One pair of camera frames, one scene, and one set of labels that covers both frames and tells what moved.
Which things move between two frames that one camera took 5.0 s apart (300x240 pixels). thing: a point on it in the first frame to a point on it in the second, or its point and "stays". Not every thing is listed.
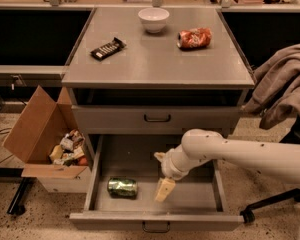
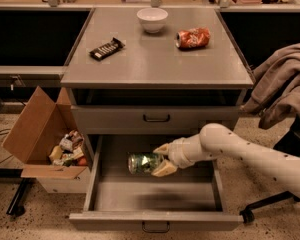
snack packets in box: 70,151 stays
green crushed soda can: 122,187 to 142,163
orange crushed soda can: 196,38 stays
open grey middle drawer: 123,182 stays
